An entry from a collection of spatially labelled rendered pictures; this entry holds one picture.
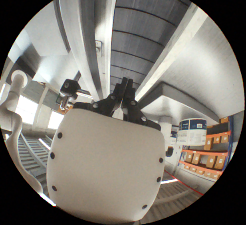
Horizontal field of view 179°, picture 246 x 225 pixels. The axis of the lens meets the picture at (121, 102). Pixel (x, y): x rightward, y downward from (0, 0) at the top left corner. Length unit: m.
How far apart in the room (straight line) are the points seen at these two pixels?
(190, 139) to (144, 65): 0.42
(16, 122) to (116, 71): 0.60
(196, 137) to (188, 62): 0.36
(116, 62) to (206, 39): 0.20
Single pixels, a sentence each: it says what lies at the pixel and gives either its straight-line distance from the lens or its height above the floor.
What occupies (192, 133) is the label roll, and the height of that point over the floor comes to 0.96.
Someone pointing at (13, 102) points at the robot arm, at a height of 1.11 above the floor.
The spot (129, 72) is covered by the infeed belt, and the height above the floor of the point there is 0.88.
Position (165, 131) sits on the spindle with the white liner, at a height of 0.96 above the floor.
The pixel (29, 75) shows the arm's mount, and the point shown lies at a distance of 0.82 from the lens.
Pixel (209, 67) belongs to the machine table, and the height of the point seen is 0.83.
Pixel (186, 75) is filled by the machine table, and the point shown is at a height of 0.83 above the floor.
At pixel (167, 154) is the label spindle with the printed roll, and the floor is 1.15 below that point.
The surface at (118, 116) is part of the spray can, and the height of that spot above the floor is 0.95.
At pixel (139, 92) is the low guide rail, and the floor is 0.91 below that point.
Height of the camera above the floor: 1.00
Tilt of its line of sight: 20 degrees down
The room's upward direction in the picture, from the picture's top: 165 degrees counter-clockwise
